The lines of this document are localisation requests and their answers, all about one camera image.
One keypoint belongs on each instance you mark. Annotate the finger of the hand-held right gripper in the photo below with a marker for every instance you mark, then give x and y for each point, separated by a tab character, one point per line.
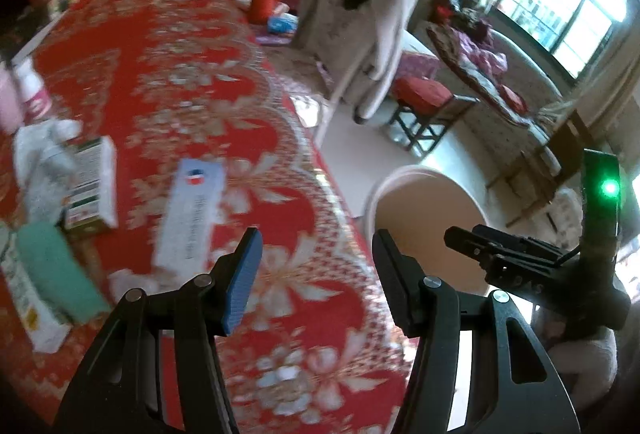
465	241
525	241

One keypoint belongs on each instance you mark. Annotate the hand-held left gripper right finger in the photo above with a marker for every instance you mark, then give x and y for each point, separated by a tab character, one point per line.
395	279

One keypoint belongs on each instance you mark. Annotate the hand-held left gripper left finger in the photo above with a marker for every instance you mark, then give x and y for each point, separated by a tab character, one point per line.
245	279

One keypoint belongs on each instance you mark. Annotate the green and white box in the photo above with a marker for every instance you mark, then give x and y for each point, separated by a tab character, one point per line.
92	184

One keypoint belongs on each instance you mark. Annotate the person's right forearm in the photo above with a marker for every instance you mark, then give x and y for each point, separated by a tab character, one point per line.
585	364

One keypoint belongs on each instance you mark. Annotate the long white box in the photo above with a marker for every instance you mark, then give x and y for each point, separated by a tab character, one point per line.
190	214

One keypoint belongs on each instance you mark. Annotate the wooden chair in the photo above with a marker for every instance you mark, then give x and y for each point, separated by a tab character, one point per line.
555	154

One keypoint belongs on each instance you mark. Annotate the wooden stool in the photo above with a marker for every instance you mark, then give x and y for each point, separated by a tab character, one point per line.
425	124

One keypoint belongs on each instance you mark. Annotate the floral sofa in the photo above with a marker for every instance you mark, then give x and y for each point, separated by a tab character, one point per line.
515	84

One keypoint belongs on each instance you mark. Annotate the red floral tablecloth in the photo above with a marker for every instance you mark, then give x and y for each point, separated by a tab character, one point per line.
210	124

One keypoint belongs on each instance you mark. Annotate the teal box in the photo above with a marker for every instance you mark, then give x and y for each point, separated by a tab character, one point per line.
55	269

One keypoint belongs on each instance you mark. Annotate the pink clothes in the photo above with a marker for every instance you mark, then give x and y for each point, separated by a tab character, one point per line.
480	51

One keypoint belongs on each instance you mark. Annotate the white carton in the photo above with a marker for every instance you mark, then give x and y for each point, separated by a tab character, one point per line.
30	319

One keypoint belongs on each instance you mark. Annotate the white crumpled tissue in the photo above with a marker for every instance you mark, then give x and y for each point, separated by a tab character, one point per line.
45	159

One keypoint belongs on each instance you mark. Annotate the floral upholstered chair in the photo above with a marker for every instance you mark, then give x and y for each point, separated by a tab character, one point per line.
330	39

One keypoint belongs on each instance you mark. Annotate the blue packet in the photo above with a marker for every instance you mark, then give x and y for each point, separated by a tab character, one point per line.
282	23

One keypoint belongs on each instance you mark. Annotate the white pill bottle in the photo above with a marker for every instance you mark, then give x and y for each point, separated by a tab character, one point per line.
32	89

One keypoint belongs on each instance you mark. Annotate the pink bottle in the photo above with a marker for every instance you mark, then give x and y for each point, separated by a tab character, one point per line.
9	104

